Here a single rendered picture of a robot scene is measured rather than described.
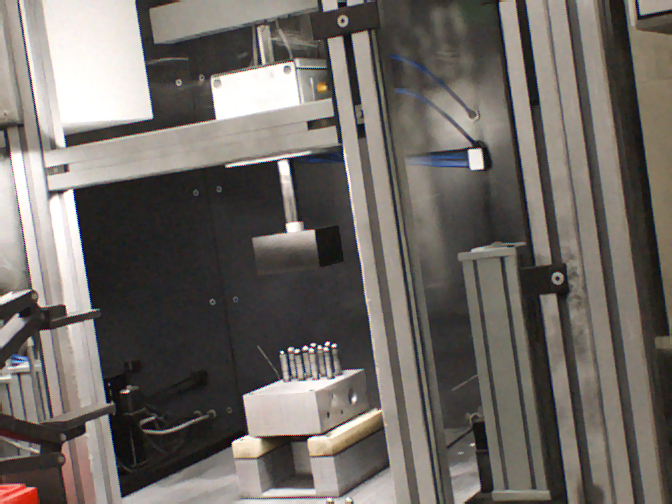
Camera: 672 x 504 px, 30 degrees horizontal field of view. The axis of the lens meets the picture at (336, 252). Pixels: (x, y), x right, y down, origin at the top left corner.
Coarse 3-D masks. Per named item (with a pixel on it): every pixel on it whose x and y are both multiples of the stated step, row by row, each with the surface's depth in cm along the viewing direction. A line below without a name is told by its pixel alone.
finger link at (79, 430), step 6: (78, 426) 110; (84, 426) 111; (66, 432) 109; (72, 432) 109; (78, 432) 110; (84, 432) 111; (72, 438) 109; (42, 444) 108; (48, 444) 107; (54, 444) 107; (60, 444) 108; (42, 450) 107; (48, 450) 107; (54, 450) 107; (60, 450) 108
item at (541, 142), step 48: (528, 0) 111; (528, 48) 112; (528, 96) 112; (336, 144) 123; (528, 144) 113; (528, 192) 113; (576, 240) 112; (576, 288) 112; (576, 336) 113; (576, 384) 114; (144, 432) 161; (192, 432) 183; (240, 432) 178; (576, 432) 114; (144, 480) 158; (576, 480) 114
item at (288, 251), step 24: (288, 168) 148; (288, 192) 148; (288, 216) 148; (264, 240) 148; (288, 240) 146; (312, 240) 145; (336, 240) 149; (264, 264) 148; (288, 264) 146; (312, 264) 145
